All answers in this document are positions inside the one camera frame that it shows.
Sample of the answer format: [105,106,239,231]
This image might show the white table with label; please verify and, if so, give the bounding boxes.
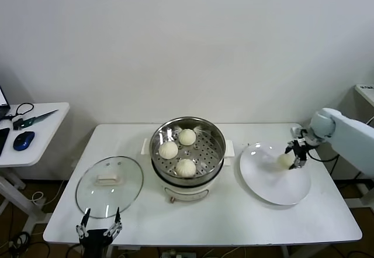
[355,84,374,106]

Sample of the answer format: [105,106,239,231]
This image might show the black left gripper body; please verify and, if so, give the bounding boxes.
[80,228,113,258]

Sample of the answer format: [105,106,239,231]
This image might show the glass lid with cream handle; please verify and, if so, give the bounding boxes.
[75,156,144,219]

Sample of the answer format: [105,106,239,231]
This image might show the white steamed baozi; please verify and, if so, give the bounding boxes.
[178,128,196,146]
[277,154,294,170]
[159,140,179,159]
[175,158,197,178]

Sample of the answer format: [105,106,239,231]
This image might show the blue computer mouse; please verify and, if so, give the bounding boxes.
[13,131,36,151]

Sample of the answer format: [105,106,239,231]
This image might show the white floor cable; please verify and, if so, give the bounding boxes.
[30,178,65,205]

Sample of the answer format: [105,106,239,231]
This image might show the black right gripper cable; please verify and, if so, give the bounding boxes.
[306,145,340,163]

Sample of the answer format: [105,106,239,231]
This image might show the white floor power strip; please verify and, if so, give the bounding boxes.
[162,249,199,258]

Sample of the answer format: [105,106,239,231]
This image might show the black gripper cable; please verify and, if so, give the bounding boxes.
[306,145,340,163]
[67,241,84,258]

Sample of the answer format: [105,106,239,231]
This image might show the black flat device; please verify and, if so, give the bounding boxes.
[0,128,10,156]

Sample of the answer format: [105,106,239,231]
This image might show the open laptop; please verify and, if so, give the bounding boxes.
[0,85,11,119]

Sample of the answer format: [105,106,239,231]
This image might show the white side table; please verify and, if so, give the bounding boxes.
[0,102,70,235]

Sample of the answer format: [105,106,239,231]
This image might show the stainless steel steamer basket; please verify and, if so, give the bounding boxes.
[150,117,226,183]

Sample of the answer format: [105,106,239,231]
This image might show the black floor cable bundle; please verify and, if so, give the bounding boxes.
[5,231,50,258]

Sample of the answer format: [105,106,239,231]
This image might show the white round plate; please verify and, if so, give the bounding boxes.
[238,142,311,206]

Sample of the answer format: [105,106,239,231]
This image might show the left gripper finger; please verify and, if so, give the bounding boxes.
[75,208,92,238]
[103,207,123,238]

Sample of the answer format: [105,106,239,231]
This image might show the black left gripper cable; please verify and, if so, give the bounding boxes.
[67,241,84,258]

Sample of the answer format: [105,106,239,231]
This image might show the white table base frame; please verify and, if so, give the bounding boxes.
[340,178,374,211]

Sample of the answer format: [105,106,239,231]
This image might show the cream electric cooking pot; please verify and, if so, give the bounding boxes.
[141,137,236,205]

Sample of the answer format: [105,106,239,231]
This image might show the small black white gadget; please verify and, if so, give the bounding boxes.
[11,118,25,132]

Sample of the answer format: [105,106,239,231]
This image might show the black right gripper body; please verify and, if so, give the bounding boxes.
[293,139,312,161]

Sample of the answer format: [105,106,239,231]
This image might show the black looped cable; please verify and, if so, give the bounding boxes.
[8,103,34,121]

